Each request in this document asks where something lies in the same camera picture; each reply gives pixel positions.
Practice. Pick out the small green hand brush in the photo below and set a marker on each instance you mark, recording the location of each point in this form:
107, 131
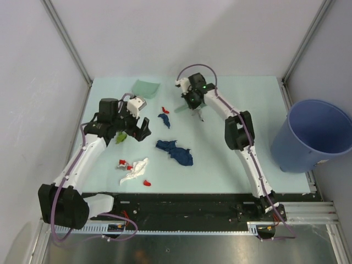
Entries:
185, 107

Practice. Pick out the white crumpled paper scrap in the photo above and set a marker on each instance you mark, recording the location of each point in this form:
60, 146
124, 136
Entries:
139, 168

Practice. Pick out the left aluminium frame post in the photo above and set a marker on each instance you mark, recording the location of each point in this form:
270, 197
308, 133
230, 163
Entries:
66, 39

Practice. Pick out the right aluminium frame post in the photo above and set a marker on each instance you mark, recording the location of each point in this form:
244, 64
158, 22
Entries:
312, 30

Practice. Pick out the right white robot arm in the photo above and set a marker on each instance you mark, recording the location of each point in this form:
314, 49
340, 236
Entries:
238, 134

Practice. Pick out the blue plastic waste bin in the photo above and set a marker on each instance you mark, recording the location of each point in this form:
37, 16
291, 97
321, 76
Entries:
314, 132

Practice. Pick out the aluminium frame post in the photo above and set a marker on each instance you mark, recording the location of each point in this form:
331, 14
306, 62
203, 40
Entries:
312, 30
66, 39

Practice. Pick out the small red scrap top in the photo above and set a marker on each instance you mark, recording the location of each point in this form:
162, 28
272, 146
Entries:
165, 111

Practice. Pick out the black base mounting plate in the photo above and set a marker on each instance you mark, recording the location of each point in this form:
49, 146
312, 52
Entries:
189, 212

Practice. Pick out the grey slotted cable duct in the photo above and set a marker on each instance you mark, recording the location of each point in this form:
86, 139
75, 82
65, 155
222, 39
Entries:
118, 228

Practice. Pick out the small dark blue paper scrap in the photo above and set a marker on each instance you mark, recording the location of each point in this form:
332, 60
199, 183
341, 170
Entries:
165, 119

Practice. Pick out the green paper scrap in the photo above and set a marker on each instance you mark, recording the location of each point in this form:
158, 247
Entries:
121, 136

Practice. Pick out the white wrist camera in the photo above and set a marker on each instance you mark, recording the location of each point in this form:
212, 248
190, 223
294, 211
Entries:
135, 105
184, 84

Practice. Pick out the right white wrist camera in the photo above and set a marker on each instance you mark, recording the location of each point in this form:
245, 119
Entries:
184, 84

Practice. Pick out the large dark blue paper scrap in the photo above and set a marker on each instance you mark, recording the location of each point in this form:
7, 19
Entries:
181, 155

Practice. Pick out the green plastic dustpan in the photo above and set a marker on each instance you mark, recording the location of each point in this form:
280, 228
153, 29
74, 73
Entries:
145, 89

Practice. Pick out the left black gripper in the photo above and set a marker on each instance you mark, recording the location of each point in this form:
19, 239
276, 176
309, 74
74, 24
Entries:
141, 132

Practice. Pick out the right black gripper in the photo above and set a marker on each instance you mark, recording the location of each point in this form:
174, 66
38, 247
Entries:
192, 106

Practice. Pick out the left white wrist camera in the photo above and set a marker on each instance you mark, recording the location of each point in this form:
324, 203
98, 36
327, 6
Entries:
135, 105

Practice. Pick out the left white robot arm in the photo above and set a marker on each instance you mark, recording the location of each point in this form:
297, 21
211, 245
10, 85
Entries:
61, 202

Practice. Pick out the red grey paper scrap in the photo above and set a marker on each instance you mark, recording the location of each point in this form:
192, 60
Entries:
124, 165

